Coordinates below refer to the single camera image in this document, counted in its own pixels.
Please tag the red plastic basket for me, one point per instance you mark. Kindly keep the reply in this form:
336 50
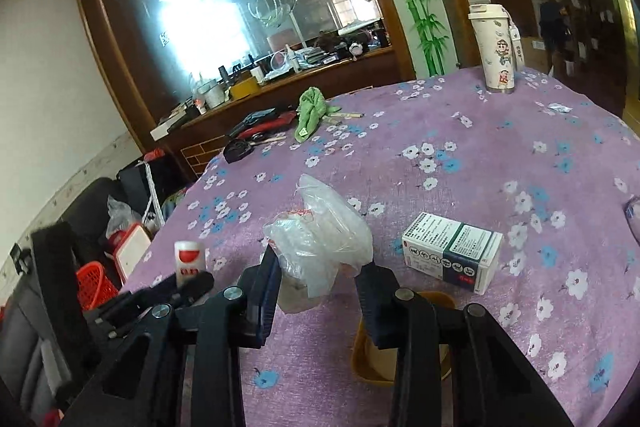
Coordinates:
94 287

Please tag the white green medicine box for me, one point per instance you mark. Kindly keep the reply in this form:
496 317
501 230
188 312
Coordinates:
452 251

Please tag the clear plastic bag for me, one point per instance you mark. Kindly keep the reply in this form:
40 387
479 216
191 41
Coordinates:
314 242

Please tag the black round case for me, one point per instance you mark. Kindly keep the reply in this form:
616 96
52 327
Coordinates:
237 149

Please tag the white red small bottle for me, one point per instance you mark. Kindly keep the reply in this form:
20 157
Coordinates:
189 259

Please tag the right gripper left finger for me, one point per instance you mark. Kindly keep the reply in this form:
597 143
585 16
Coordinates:
261 285

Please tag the purple floral tablecloth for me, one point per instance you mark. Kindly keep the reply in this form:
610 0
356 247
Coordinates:
516 201

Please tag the black leather sofa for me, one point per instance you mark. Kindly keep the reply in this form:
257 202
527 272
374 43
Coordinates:
87 217

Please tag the red white lidded box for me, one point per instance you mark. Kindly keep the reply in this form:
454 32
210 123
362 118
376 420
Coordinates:
127 248

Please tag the clear bag on sofa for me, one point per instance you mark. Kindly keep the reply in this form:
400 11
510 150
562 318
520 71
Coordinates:
121 217

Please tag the wooden brick counter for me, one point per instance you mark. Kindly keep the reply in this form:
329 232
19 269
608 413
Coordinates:
197 141

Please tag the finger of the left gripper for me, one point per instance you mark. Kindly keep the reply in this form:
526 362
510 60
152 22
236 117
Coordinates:
170 292

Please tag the black red pouch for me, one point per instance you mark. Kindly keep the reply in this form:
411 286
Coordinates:
263 121

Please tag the white cartoon tumbler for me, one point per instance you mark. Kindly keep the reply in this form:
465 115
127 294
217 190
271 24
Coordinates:
491 25

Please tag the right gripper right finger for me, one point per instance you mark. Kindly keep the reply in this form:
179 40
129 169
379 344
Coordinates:
376 288

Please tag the green cloth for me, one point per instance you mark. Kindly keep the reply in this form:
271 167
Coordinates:
312 107

